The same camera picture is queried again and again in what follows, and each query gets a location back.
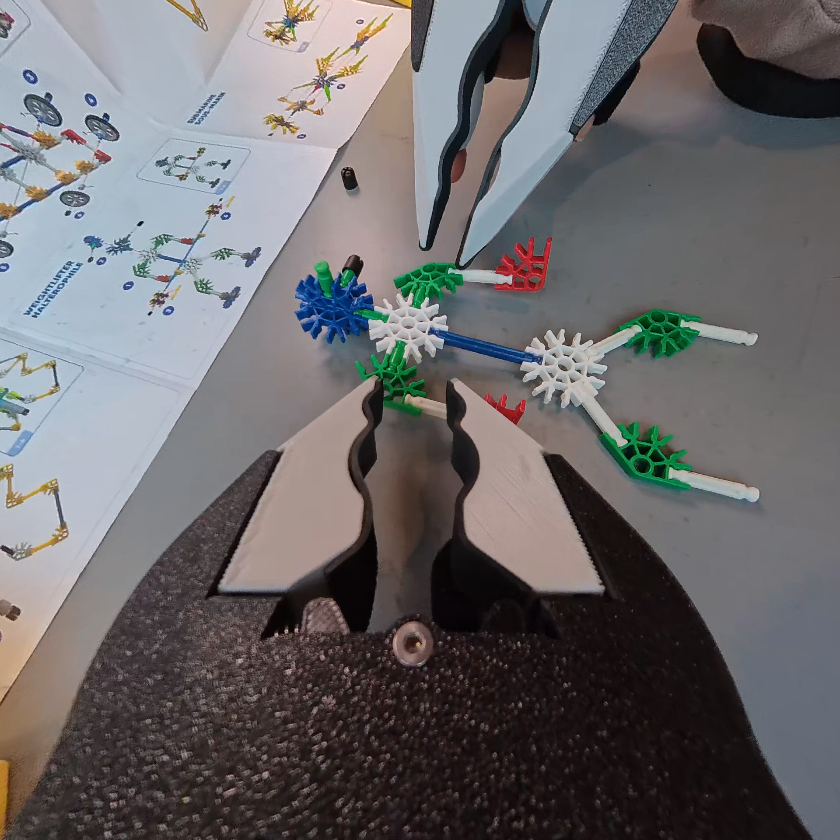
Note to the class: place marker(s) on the red toy connector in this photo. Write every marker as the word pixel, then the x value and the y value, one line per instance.
pixel 531 279
pixel 505 410

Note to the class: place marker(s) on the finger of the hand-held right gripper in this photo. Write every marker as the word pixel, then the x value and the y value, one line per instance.
pixel 558 98
pixel 439 98

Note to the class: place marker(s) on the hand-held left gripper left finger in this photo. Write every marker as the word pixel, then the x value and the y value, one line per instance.
pixel 295 525

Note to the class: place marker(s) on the grey desk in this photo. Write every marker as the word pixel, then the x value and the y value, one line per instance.
pixel 689 229

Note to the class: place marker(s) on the folded instruction sheet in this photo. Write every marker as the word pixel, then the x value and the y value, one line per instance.
pixel 131 328

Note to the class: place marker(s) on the small black toy cap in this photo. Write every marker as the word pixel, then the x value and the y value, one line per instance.
pixel 350 179

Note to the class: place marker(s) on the person's right forearm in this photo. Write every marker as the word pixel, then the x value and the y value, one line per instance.
pixel 774 33

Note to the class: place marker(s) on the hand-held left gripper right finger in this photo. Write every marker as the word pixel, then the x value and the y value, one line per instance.
pixel 531 525

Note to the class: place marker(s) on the construction toy figure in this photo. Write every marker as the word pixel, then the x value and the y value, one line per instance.
pixel 489 348

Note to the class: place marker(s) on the person's right hand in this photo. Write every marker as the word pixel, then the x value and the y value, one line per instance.
pixel 459 164

